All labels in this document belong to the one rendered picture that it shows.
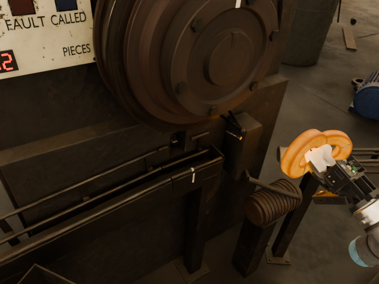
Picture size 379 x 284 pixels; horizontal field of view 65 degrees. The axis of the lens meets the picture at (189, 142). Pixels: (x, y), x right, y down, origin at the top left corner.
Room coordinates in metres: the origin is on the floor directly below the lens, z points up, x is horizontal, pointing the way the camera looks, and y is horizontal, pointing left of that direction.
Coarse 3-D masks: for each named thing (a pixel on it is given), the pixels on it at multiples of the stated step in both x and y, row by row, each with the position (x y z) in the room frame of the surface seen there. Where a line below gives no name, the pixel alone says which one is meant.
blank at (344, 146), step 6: (324, 132) 0.84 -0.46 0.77; (330, 132) 0.84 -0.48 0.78; (336, 132) 0.84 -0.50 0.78; (342, 132) 0.85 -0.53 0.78; (330, 138) 0.82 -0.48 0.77; (336, 138) 0.82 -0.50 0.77; (342, 138) 0.82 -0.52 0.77; (348, 138) 0.83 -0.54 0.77; (330, 144) 0.82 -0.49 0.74; (336, 144) 0.82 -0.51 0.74; (342, 144) 0.82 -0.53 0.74; (348, 144) 0.82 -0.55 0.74; (336, 150) 0.84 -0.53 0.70; (342, 150) 0.82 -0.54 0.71; (348, 150) 0.83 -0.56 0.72; (336, 156) 0.82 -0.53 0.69; (342, 156) 0.82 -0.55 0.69; (348, 156) 0.83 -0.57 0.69
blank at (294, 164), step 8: (304, 136) 0.65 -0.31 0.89; (312, 136) 0.64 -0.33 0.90; (320, 136) 0.66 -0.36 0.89; (296, 144) 0.63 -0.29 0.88; (304, 144) 0.62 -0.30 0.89; (312, 144) 0.64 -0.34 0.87; (320, 144) 0.67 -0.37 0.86; (288, 152) 0.62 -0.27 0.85; (296, 152) 0.61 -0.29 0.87; (304, 152) 0.63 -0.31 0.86; (288, 160) 0.61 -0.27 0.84; (296, 160) 0.61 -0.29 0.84; (304, 160) 0.67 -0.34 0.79; (288, 168) 0.60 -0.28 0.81; (296, 168) 0.62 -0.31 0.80; (304, 168) 0.64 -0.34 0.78; (296, 176) 0.63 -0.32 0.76
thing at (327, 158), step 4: (312, 148) 0.66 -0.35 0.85; (320, 148) 0.64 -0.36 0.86; (324, 148) 0.64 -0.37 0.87; (328, 148) 0.63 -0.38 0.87; (324, 152) 0.63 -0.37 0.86; (328, 152) 0.63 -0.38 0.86; (324, 156) 0.63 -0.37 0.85; (328, 156) 0.62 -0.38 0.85; (324, 160) 0.62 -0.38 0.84; (328, 160) 0.62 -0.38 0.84; (332, 160) 0.61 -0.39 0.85; (328, 164) 0.61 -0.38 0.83; (332, 164) 0.61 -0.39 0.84
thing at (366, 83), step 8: (376, 72) 2.46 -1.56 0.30; (368, 80) 2.33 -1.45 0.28; (376, 80) 2.28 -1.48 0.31; (360, 88) 2.23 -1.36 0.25; (368, 88) 2.16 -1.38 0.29; (376, 88) 2.14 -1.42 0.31; (360, 96) 2.16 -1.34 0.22; (368, 96) 2.13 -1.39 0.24; (376, 96) 2.10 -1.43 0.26; (352, 104) 2.33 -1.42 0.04; (360, 104) 2.15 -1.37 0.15; (368, 104) 2.12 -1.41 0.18; (376, 104) 2.09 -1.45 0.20; (360, 112) 2.13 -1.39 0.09; (368, 112) 2.10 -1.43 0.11; (376, 112) 2.07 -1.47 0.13; (376, 120) 2.17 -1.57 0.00
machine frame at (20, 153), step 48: (96, 0) 0.68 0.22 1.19; (288, 0) 1.04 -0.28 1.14; (0, 96) 0.54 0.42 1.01; (48, 96) 0.59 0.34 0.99; (96, 96) 0.66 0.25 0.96; (0, 144) 0.52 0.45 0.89; (48, 144) 0.55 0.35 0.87; (96, 144) 0.60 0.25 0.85; (144, 144) 0.68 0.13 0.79; (192, 144) 0.78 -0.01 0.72; (48, 192) 0.51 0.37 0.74; (96, 192) 0.58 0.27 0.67; (240, 192) 0.96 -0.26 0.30; (96, 240) 0.56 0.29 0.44; (144, 240) 0.67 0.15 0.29
